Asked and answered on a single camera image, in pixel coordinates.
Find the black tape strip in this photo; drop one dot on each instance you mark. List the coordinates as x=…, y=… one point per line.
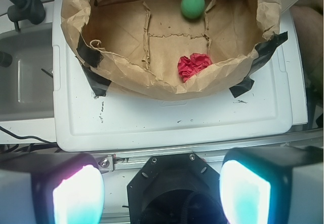
x=92, y=58
x=265, y=51

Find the black octagonal mount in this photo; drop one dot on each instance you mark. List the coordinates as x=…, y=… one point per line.
x=179, y=188

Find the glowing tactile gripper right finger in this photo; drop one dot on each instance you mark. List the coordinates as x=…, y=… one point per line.
x=276, y=184

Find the green ball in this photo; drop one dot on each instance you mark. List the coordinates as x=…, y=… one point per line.
x=192, y=9

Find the black tape strip right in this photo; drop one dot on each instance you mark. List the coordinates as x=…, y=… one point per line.
x=265, y=51

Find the white plastic bin lid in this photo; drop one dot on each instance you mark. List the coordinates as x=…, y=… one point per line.
x=120, y=121

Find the black tape strip left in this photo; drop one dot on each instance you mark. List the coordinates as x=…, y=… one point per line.
x=92, y=58

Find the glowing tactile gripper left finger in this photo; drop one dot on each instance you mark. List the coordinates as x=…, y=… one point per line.
x=51, y=188

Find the crumpled red paper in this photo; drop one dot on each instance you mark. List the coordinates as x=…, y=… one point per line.
x=190, y=66

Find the brown paper bag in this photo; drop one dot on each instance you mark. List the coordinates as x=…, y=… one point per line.
x=141, y=42

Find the aluminium extrusion rail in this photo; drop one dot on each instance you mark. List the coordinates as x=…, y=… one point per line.
x=212, y=152

